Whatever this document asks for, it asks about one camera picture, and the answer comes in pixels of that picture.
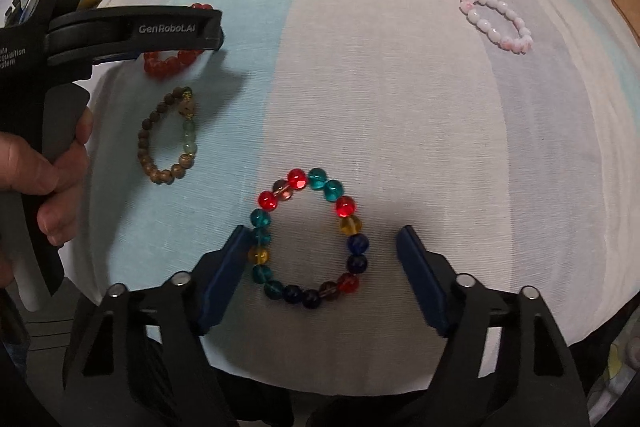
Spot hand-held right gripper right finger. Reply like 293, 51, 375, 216
307, 225, 592, 427

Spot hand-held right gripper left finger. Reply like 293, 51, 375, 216
62, 224, 296, 427

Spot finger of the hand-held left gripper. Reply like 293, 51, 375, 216
46, 5, 225, 64

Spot red bead bracelet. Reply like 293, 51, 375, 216
143, 3, 216, 79

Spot brown wooden bead bracelet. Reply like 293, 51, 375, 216
137, 86, 199, 186

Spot multicolour glass bead bracelet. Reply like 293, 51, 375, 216
247, 167, 370, 310

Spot yellow multicolour bead bracelet pile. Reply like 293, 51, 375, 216
459, 0, 534, 54

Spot person's left hand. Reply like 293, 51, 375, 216
0, 107, 95, 249

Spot white bed mattress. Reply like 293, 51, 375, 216
65, 0, 640, 395

